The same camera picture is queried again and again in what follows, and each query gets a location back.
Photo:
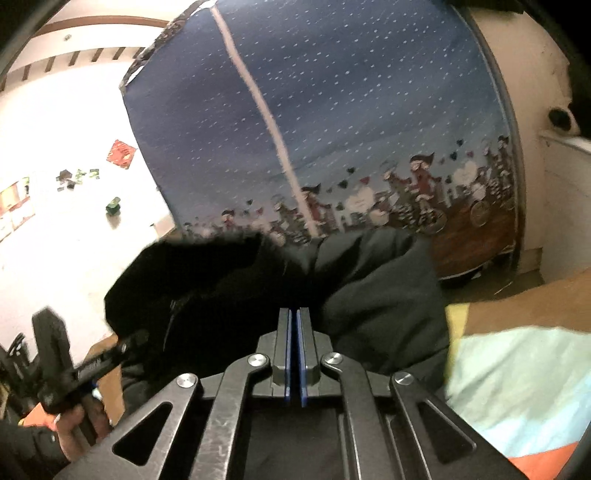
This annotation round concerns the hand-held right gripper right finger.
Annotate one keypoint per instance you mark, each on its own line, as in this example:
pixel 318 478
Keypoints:
pixel 302 360

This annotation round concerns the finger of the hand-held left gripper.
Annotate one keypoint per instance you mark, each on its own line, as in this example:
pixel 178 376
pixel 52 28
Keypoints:
pixel 120 353

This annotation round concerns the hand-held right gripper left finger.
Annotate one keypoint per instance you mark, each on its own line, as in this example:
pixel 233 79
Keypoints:
pixel 288 360

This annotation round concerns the black padded jacket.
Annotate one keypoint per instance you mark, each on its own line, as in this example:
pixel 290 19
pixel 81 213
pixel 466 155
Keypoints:
pixel 369 286

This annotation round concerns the person's left forearm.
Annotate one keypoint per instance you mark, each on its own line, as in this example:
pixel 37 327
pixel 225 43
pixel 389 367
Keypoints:
pixel 27 452

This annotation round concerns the person's left hand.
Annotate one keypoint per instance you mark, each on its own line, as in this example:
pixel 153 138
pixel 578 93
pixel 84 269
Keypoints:
pixel 74 429

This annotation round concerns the black office chair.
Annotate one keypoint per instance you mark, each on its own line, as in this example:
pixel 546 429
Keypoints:
pixel 16 369

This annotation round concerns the colourful cartoon blanket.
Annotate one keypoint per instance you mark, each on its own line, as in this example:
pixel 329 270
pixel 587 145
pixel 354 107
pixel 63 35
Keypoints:
pixel 508 369

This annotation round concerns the blue printed fabric wardrobe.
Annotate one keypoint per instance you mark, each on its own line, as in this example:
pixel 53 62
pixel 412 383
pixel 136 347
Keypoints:
pixel 369 115

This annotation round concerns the white drawer cabinet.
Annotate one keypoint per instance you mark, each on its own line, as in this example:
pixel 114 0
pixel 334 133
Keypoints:
pixel 568 207

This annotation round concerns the wooden wardrobe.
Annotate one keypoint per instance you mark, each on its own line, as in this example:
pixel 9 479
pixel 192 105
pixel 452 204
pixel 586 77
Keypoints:
pixel 531 92

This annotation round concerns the black and white plush toy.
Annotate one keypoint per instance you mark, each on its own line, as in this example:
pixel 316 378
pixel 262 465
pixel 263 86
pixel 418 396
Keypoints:
pixel 561 117

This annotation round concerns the green wall ornament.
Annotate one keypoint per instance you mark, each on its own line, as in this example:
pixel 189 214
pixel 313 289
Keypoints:
pixel 114 206

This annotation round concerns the row of wall certificates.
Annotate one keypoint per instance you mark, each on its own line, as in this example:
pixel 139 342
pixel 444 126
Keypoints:
pixel 16 207

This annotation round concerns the cluster of wall photos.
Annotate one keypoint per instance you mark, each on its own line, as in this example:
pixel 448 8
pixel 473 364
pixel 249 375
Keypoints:
pixel 78 177

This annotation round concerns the red diamond wall decoration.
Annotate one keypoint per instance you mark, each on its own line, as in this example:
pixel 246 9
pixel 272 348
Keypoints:
pixel 121 153

